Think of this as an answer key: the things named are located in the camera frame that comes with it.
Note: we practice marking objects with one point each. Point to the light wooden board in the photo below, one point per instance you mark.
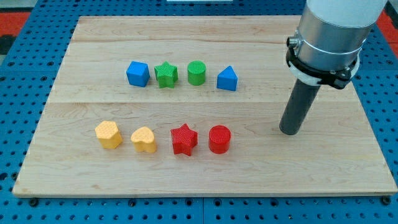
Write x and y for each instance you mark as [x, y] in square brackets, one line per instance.
[335, 152]

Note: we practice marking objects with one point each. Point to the blue cube block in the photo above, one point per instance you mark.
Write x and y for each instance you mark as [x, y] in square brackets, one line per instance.
[138, 74]

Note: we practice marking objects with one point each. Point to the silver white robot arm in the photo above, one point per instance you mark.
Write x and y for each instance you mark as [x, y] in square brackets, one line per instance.
[325, 47]

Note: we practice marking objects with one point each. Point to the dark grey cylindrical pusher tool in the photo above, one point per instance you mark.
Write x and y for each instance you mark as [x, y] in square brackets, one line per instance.
[299, 103]

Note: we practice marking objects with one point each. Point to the yellow heart block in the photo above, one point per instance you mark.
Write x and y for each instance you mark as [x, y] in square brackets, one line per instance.
[143, 140]

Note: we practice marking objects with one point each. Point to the blue triangle block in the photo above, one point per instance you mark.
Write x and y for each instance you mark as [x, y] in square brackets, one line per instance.
[227, 79]

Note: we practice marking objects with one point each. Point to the yellow pentagon block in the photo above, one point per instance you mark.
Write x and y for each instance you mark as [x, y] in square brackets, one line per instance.
[108, 134]

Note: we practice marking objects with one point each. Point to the green cylinder block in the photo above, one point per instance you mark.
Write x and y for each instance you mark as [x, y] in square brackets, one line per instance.
[196, 73]

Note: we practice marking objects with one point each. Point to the red star block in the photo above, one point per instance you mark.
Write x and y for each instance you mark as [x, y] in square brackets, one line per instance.
[184, 140]

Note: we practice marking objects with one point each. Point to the green star block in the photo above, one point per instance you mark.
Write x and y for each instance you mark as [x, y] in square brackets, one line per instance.
[166, 75]

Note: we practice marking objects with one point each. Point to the red cylinder block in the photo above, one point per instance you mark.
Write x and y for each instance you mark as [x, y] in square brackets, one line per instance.
[219, 139]

